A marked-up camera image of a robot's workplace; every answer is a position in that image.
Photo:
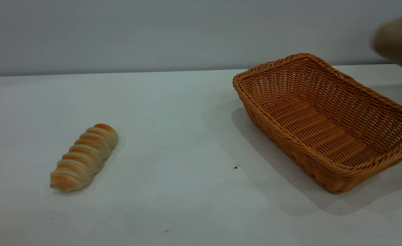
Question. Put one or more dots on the blurred tan person hand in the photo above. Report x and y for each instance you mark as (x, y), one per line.
(401, 42)

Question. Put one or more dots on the orange woven wicker basket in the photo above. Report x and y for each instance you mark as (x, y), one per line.
(324, 126)

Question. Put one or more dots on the ridged spiral bread loaf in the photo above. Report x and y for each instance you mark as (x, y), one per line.
(83, 159)

